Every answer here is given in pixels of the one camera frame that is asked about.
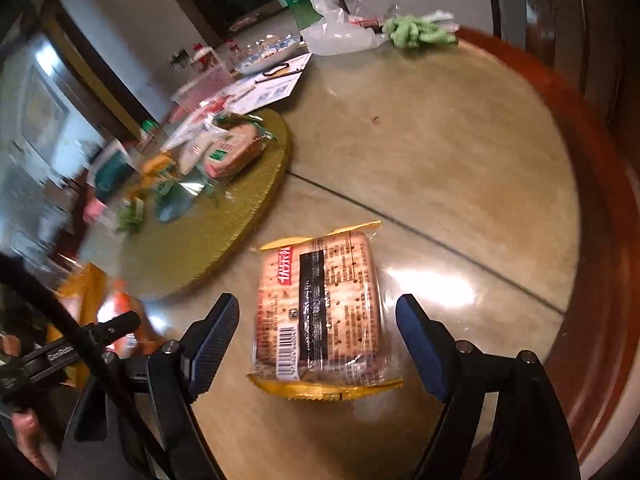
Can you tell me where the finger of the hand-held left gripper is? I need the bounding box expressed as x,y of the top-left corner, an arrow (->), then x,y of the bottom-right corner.
20,310 -> 142,376

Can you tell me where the black cable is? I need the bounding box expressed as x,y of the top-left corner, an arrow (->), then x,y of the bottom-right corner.
0,252 -> 168,480

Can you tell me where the yellow snack packet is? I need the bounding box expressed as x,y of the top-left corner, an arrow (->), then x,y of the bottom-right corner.
142,155 -> 176,188

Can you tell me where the patterned plate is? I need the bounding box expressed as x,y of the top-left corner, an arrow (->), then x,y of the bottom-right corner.
234,35 -> 302,75

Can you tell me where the square cracker packet black label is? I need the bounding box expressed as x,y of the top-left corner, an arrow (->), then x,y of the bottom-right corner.
248,220 -> 403,402

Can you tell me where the orange snack packet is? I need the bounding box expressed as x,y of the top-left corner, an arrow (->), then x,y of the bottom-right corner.
107,280 -> 151,361

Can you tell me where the framed wall painting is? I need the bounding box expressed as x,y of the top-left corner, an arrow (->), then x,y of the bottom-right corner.
17,67 -> 71,161

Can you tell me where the orange plastic tray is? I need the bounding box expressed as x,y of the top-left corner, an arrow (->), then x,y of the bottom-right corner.
52,262 -> 166,391

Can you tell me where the white printed sachet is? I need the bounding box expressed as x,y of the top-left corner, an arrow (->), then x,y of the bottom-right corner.
177,127 -> 221,176

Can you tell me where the clear plastic bag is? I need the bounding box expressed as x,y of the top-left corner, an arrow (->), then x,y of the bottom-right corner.
300,0 -> 388,57

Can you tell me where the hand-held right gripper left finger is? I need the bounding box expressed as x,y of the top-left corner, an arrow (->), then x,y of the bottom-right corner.
62,292 -> 241,480

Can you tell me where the gold round turntable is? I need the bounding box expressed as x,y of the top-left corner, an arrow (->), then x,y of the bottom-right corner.
80,107 -> 292,301

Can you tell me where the pink cloth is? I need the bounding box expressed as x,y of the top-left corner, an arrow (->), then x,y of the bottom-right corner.
82,197 -> 108,226

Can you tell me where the person's left hand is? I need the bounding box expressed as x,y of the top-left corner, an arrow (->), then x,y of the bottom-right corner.
10,407 -> 58,478

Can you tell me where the clear pink container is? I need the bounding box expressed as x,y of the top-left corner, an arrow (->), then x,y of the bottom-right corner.
172,62 -> 236,111

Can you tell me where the green tissue box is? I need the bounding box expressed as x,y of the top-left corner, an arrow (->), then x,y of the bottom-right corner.
87,142 -> 136,201

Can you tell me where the printed paper flyer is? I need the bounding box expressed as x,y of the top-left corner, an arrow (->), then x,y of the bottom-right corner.
215,52 -> 313,116

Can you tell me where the green cloth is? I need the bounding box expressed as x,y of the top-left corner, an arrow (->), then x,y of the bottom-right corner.
382,15 -> 458,50

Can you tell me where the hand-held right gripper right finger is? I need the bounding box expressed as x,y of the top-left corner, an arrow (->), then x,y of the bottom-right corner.
395,294 -> 581,480

